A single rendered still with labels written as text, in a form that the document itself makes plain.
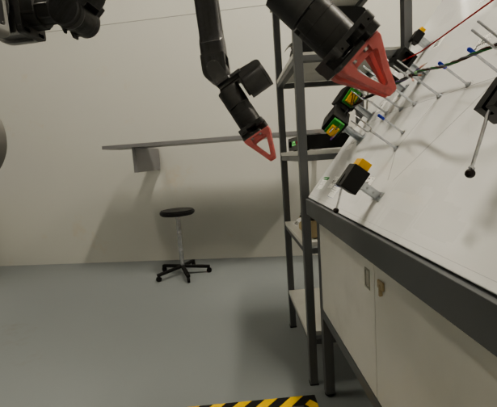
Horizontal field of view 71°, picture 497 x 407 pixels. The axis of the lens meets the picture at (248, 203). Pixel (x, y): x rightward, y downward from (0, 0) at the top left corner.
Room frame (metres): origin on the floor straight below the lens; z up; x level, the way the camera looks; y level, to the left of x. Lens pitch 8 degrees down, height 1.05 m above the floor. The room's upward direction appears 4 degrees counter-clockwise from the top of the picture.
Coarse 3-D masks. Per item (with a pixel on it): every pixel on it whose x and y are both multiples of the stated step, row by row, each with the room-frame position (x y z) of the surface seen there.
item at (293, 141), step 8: (296, 136) 1.65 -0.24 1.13; (312, 136) 1.53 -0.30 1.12; (320, 136) 1.53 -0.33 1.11; (328, 136) 1.53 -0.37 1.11; (344, 136) 1.54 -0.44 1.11; (296, 144) 1.63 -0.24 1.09; (312, 144) 1.53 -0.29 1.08; (320, 144) 1.53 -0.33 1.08; (328, 144) 1.53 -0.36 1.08; (336, 144) 1.54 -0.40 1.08
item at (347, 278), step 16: (320, 224) 1.36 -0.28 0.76; (320, 240) 1.37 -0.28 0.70; (336, 240) 1.15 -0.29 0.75; (336, 256) 1.16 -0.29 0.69; (352, 256) 0.99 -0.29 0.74; (336, 272) 1.16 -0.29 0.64; (352, 272) 1.00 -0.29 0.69; (368, 272) 0.89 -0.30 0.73; (336, 288) 1.17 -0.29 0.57; (352, 288) 1.00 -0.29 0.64; (368, 288) 0.87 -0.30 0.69; (336, 304) 1.18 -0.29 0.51; (352, 304) 1.00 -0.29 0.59; (368, 304) 0.88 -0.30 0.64; (336, 320) 1.19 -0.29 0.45; (352, 320) 1.01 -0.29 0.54; (368, 320) 0.88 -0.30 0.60; (352, 336) 1.01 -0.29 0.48; (368, 336) 0.89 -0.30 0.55; (352, 352) 1.02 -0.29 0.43; (368, 352) 0.89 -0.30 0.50; (368, 368) 0.89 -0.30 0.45
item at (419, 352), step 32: (384, 288) 0.78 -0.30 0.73; (384, 320) 0.78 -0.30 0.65; (416, 320) 0.63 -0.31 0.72; (384, 352) 0.79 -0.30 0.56; (416, 352) 0.64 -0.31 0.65; (448, 352) 0.54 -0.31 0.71; (480, 352) 0.46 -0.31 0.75; (384, 384) 0.79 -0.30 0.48; (416, 384) 0.64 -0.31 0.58; (448, 384) 0.54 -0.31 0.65; (480, 384) 0.46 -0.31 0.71
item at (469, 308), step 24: (312, 216) 1.31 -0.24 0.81; (336, 216) 1.00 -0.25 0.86; (360, 240) 0.81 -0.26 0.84; (384, 240) 0.69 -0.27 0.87; (384, 264) 0.68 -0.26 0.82; (408, 264) 0.58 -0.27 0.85; (432, 264) 0.53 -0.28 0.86; (408, 288) 0.58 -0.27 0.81; (432, 288) 0.51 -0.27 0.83; (456, 288) 0.45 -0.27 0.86; (480, 288) 0.42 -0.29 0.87; (456, 312) 0.45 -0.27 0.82; (480, 312) 0.41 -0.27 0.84; (480, 336) 0.40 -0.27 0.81
